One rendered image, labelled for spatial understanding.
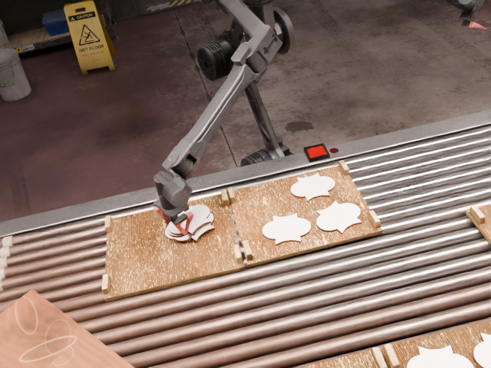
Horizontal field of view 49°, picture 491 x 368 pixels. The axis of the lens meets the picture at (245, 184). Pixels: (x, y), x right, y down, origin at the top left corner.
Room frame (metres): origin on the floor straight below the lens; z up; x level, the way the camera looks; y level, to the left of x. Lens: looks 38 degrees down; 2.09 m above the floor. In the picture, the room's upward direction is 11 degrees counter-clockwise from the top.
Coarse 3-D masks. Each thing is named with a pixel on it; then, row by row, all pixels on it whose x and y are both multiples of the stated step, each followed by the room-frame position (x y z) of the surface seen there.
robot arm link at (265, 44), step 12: (228, 0) 1.80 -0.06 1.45; (240, 0) 1.89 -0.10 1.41; (228, 12) 1.79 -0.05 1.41; (240, 12) 1.70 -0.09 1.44; (252, 12) 1.67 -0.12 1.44; (240, 24) 1.66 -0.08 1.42; (252, 24) 1.61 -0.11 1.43; (264, 24) 1.60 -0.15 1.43; (252, 36) 1.57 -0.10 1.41; (264, 36) 1.51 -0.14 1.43; (276, 36) 1.54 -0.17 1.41; (252, 48) 1.50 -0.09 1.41; (264, 48) 1.52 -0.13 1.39; (276, 48) 1.53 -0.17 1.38; (252, 60) 1.48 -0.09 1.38; (264, 60) 1.51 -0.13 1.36
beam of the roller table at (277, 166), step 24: (456, 120) 1.64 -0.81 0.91; (480, 120) 1.61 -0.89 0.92; (360, 144) 1.60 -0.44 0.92; (384, 144) 1.58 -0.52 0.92; (408, 144) 1.56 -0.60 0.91; (240, 168) 1.59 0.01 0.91; (264, 168) 1.57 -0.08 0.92; (288, 168) 1.54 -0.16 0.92; (144, 192) 1.56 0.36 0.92; (192, 192) 1.51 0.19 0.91; (48, 216) 1.52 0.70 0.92; (72, 216) 1.50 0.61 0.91; (96, 216) 1.48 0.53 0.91
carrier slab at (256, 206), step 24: (336, 168) 1.46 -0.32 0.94; (240, 192) 1.43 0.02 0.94; (264, 192) 1.41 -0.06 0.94; (288, 192) 1.38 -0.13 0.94; (336, 192) 1.34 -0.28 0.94; (240, 216) 1.31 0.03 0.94; (264, 216) 1.29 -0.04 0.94; (312, 216) 1.25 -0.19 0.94; (360, 216) 1.21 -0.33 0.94; (264, 240) 1.18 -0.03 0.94; (312, 240) 1.14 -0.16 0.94; (336, 240) 1.13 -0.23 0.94
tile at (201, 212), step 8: (192, 208) 1.35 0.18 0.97; (200, 208) 1.34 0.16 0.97; (208, 208) 1.34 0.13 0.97; (200, 216) 1.31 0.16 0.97; (208, 216) 1.31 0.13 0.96; (184, 224) 1.28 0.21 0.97; (192, 224) 1.28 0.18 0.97; (200, 224) 1.27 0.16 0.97; (176, 232) 1.25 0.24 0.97; (192, 232) 1.24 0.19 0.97
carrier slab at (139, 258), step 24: (144, 216) 1.40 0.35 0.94; (216, 216) 1.33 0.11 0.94; (120, 240) 1.30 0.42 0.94; (144, 240) 1.28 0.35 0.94; (168, 240) 1.26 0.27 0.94; (192, 240) 1.24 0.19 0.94; (216, 240) 1.22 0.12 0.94; (120, 264) 1.19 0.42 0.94; (144, 264) 1.17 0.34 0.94; (168, 264) 1.16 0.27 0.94; (192, 264) 1.14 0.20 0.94; (216, 264) 1.12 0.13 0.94; (240, 264) 1.10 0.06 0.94; (120, 288) 1.10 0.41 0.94; (144, 288) 1.08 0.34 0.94
